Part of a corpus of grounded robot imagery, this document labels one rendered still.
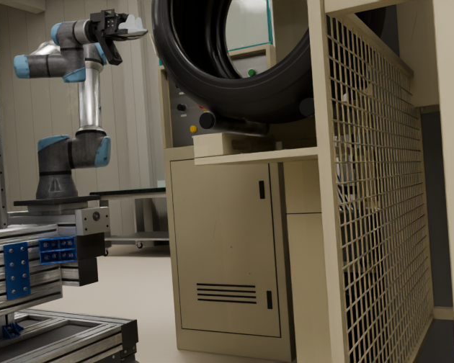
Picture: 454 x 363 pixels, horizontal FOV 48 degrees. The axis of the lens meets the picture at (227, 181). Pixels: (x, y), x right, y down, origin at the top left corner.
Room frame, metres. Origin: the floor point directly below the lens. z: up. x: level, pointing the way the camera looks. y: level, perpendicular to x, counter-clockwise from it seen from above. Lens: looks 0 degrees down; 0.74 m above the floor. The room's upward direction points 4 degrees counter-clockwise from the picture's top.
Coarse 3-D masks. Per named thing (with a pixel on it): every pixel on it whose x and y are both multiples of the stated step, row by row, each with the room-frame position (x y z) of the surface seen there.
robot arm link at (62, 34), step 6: (60, 24) 1.65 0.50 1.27; (66, 24) 1.64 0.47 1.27; (72, 24) 1.63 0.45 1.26; (54, 30) 1.66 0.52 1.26; (60, 30) 1.65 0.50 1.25; (66, 30) 1.63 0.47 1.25; (72, 30) 1.62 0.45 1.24; (54, 36) 1.66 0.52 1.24; (60, 36) 1.65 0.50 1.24; (66, 36) 1.64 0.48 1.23; (72, 36) 1.63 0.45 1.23; (54, 42) 1.68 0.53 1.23; (60, 42) 1.66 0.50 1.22; (66, 42) 1.65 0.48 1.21; (72, 42) 1.65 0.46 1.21; (78, 42) 1.65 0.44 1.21
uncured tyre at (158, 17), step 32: (160, 0) 1.36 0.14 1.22; (192, 0) 1.56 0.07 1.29; (224, 0) 1.59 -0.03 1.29; (160, 32) 1.36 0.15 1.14; (192, 32) 1.59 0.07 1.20; (224, 32) 1.62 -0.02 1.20; (192, 64) 1.31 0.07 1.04; (224, 64) 1.59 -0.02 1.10; (288, 64) 1.19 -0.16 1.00; (352, 64) 1.25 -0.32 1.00; (192, 96) 1.35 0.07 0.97; (224, 96) 1.28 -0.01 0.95; (256, 96) 1.24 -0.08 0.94; (288, 96) 1.22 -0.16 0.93
